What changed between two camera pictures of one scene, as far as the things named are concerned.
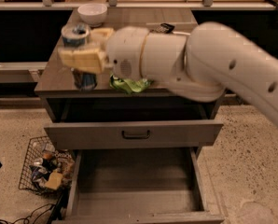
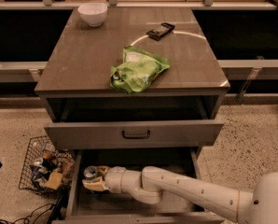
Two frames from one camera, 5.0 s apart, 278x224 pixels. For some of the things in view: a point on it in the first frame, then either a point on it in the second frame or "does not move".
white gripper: [125, 51] -> [114, 178]
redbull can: [76, 35] -> [90, 173]
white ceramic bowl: [92, 13] does not move
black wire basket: [46, 171] does not move
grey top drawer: [132, 134] does not move
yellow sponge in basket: [55, 180] does not move
